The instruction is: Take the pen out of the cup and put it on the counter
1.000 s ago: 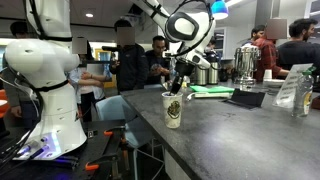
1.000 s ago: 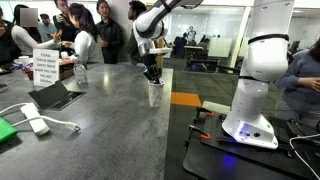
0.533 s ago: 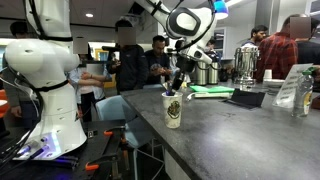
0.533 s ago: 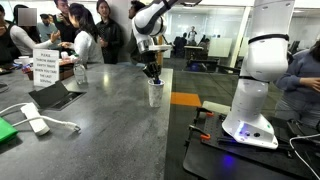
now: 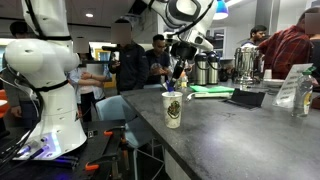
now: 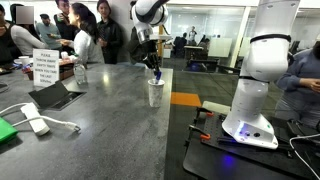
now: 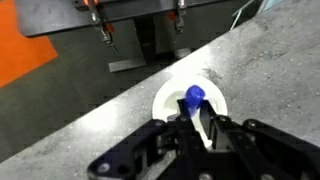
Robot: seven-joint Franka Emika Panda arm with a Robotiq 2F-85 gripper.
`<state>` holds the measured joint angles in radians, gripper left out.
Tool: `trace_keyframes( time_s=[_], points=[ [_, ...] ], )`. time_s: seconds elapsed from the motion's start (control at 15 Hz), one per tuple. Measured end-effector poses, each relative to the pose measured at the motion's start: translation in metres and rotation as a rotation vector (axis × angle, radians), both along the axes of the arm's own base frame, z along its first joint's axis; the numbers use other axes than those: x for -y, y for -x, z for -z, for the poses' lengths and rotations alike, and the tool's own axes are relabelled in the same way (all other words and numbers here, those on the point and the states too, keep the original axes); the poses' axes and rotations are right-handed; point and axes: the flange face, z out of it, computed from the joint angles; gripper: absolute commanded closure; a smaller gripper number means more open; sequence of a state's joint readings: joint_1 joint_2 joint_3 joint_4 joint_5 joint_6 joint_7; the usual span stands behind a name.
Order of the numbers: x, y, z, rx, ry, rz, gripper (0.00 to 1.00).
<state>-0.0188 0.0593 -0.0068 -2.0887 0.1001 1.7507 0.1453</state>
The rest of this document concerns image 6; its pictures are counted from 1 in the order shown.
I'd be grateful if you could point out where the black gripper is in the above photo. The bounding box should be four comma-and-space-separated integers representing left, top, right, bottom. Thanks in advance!
141, 40, 162, 75

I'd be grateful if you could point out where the white paper cup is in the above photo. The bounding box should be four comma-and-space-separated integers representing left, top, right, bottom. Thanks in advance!
147, 78, 166, 108

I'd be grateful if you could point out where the small white cup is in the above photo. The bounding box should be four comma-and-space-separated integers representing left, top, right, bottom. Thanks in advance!
17, 55, 31, 68

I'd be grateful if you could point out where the person in olive jacket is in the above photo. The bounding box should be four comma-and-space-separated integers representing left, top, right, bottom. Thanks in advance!
126, 26, 148, 66

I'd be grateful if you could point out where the distant standing person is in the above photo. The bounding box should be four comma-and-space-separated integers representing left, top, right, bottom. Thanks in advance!
186, 25, 198, 47

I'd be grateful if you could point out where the woman in black jacket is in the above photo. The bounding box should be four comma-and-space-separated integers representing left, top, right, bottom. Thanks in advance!
96, 0, 124, 65

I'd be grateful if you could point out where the white board panel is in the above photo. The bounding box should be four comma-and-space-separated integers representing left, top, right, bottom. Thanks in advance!
207, 37, 234, 59

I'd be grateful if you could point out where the woman in white sweater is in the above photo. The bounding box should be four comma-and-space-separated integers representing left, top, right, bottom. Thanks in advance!
56, 2, 105, 65

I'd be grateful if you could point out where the clear plastic water bottle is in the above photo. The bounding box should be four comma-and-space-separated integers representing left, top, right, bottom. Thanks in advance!
73, 56, 89, 85

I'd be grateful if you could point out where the tall man in dark shirt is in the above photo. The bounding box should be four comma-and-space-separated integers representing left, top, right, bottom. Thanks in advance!
53, 0, 80, 54

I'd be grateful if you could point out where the white printed notice sign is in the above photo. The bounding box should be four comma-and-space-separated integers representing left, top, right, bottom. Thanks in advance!
32, 48, 61, 88

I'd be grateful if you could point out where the man in teal shirt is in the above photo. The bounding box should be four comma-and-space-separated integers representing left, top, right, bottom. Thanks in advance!
35, 13, 63, 51

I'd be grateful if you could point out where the black robot cart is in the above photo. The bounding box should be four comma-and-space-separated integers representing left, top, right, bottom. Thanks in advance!
182, 107, 320, 180

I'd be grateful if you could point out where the white power adapter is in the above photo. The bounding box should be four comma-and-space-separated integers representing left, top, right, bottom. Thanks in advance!
19, 102, 51, 137

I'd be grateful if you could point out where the person in grey long-sleeve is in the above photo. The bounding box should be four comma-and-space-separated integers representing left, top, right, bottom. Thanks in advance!
9, 3, 48, 57

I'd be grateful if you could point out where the person in blue sweater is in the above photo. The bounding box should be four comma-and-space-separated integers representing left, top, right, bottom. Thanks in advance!
274, 33, 320, 128

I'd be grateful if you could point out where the person in black top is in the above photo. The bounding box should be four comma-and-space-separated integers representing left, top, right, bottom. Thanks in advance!
0, 3, 23, 66

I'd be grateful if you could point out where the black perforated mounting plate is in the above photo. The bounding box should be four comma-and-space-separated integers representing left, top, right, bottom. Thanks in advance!
199, 109, 320, 179

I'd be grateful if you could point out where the green flat object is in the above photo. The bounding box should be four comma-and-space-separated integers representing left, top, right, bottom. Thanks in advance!
0, 117, 19, 145

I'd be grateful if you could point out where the orange-handled metal clamp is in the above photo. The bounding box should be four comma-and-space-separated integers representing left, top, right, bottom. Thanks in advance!
188, 124, 212, 141
195, 106, 215, 118

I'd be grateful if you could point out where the white power strip cable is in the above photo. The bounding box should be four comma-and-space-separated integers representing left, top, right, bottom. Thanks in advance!
0, 102, 82, 133

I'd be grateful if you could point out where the white cable on cart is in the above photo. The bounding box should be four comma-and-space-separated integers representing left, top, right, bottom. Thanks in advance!
288, 133, 320, 180

